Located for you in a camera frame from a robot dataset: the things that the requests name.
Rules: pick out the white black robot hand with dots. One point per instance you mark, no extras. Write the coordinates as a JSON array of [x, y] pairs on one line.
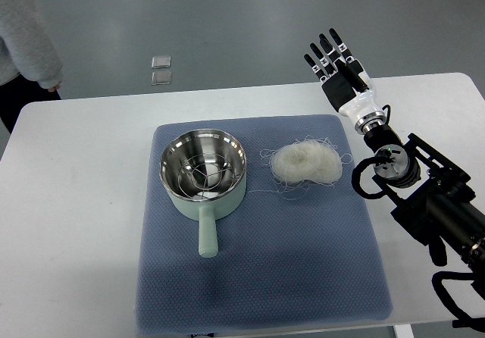
[[349, 90]]

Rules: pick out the white vermicelli bundle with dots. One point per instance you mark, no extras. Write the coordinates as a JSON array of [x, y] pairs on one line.
[[300, 166]]

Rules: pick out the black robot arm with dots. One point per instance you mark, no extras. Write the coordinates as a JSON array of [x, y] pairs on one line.
[[430, 192]]

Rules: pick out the mint green steel pot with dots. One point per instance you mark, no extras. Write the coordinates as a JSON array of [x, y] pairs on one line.
[[197, 143]]

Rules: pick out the clear floor tile upper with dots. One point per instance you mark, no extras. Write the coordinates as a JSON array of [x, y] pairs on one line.
[[161, 61]]

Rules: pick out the clear floor tile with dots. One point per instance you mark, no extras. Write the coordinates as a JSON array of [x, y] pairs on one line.
[[161, 61], [161, 77]]

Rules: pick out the clear floor tile lower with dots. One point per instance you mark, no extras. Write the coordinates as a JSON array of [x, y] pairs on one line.
[[161, 77]]

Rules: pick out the blue textured mat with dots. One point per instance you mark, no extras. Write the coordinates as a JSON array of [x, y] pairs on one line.
[[302, 257]]

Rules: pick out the person in grey sweater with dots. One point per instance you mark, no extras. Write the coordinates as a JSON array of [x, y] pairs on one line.
[[31, 69]]

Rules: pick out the wire rack in pot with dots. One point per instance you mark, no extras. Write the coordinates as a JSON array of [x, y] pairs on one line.
[[200, 178]]

